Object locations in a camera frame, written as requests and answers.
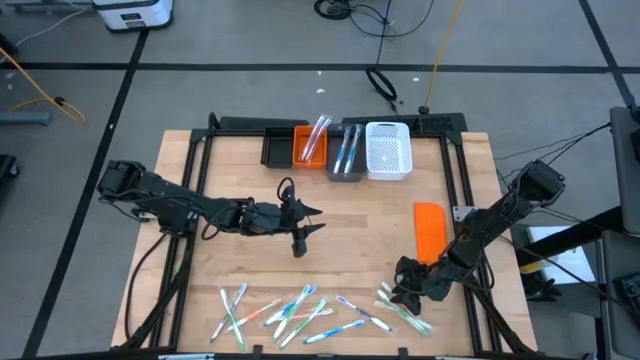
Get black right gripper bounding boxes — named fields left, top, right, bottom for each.
left=390, top=255, right=444, bottom=318

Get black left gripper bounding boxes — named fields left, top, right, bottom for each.
left=237, top=198, right=327, bottom=259

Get blue toothbrush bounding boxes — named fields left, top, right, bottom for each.
left=343, top=123, right=365, bottom=175
left=262, top=284, right=318, bottom=329
left=332, top=124, right=354, bottom=175
left=302, top=318, right=367, bottom=346

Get grey plastic bin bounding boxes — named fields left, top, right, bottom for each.
left=326, top=122, right=368, bottom=183

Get flat orange plastic lid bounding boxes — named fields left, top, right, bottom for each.
left=413, top=201, right=450, bottom=266

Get black plastic bin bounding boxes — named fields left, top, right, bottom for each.
left=260, top=126, right=296, bottom=170

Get orange plastic bin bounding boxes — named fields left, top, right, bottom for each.
left=292, top=124, right=329, bottom=170

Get white perforated plastic basket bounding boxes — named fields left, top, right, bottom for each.
left=365, top=121, right=414, bottom=182

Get white paper sheet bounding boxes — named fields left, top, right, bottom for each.
left=527, top=225, right=599, bottom=286

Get black diagonal beam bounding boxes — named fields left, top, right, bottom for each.
left=514, top=205, right=626, bottom=269

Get grey furniture panel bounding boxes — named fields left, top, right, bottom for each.
left=609, top=105, right=640, bottom=236
left=598, top=229, right=640, bottom=360

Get white Trossen equipment box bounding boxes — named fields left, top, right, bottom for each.
left=92, top=0, right=175, bottom=32

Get grey floor bar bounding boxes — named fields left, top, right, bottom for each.
left=0, top=111, right=53, bottom=126

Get black chair base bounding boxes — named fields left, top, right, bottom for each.
left=0, top=153, right=21, bottom=214

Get black aluminium table frame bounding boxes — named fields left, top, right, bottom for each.
left=122, top=112, right=539, bottom=359

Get black plastic mount plate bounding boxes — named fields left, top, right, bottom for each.
left=218, top=115, right=310, bottom=131

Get black hanging cable with coil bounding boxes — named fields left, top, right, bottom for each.
left=365, top=0, right=400, bottom=114

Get black perforated mount plate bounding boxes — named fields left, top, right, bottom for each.
left=342, top=112, right=469, bottom=135

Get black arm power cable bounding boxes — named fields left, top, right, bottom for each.
left=123, top=232, right=169, bottom=346

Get black floor cable bundle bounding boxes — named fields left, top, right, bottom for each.
left=313, top=0, right=436, bottom=39

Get yellow hanging cable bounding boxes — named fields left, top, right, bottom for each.
left=422, top=0, right=465, bottom=112

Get thin black cables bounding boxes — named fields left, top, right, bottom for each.
left=494, top=122, right=614, bottom=169

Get yellow floor cable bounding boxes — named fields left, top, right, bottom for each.
left=0, top=45, right=87, bottom=125

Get white floor cable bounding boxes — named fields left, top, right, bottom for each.
left=9, top=0, right=94, bottom=51

